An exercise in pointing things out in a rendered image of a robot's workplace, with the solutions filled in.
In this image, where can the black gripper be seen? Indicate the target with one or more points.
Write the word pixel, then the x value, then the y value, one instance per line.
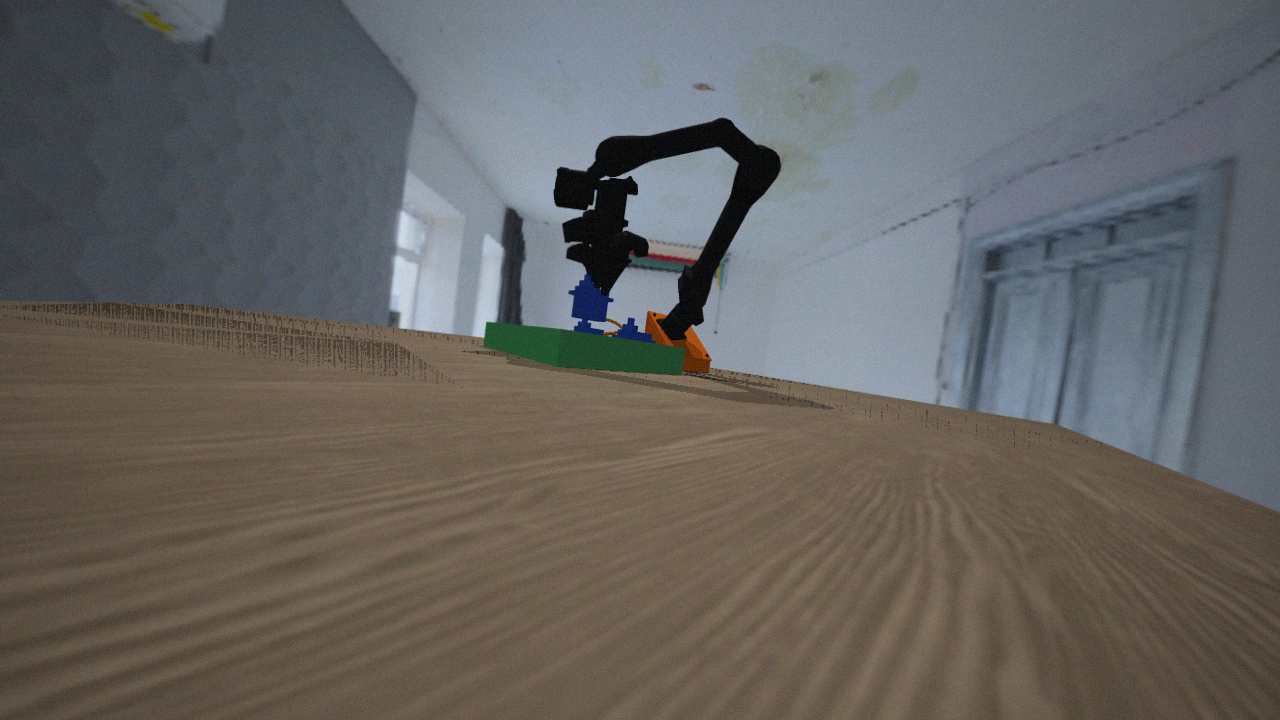
pixel 605 261

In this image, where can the green flat deck plate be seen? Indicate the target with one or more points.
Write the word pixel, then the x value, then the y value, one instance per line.
pixel 586 347

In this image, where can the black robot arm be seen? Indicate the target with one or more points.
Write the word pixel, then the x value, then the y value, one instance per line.
pixel 758 167

